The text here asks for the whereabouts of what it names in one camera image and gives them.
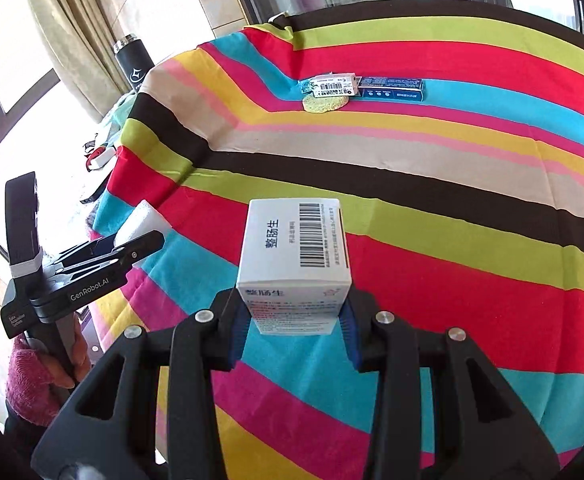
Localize black bottle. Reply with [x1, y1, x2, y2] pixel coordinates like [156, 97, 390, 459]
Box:
[112, 35, 155, 96]

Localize white barcode medicine box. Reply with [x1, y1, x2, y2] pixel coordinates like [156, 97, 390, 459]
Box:
[236, 198, 353, 337]

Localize yellow sponge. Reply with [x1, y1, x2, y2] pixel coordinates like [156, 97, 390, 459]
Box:
[302, 94, 351, 113]

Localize blue long box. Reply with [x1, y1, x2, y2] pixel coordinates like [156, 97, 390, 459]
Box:
[361, 76, 427, 102]

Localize small white barcode box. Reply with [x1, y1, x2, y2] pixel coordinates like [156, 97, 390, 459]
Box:
[298, 74, 365, 98]

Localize striped colourful blanket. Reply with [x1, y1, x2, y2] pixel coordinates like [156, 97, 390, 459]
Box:
[87, 0, 584, 480]

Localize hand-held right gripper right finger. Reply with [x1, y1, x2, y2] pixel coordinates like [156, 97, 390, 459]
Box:
[337, 287, 560, 480]

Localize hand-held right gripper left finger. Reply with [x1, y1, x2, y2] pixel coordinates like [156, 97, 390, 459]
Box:
[32, 287, 253, 480]

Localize person's left hand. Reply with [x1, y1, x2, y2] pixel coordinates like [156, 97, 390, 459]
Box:
[39, 312, 93, 391]

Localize white foam block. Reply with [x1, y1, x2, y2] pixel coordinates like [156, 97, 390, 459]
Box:
[116, 200, 173, 246]

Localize teal cloth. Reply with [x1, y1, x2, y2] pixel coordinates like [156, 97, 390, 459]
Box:
[99, 92, 138, 136]

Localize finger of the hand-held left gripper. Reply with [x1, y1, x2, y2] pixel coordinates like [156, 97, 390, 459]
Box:
[47, 230, 166, 281]
[54, 236, 118, 264]

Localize beige curtain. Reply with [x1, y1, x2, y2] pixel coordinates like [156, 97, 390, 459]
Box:
[22, 0, 143, 121]

